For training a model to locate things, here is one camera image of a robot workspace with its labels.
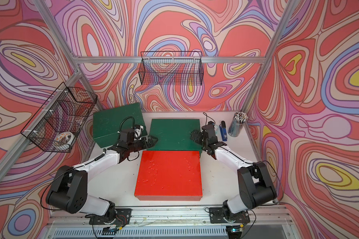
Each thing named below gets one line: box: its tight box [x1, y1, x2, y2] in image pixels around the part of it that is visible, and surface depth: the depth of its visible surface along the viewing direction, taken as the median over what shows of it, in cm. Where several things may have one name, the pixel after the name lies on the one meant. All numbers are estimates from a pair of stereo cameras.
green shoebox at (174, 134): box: [146, 119, 203, 156], surface depth 95 cm
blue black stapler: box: [218, 120, 228, 142], surface depth 107 cm
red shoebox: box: [134, 150, 203, 202], surface depth 78 cm
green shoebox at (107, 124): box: [93, 102, 147, 149], surface depth 99 cm
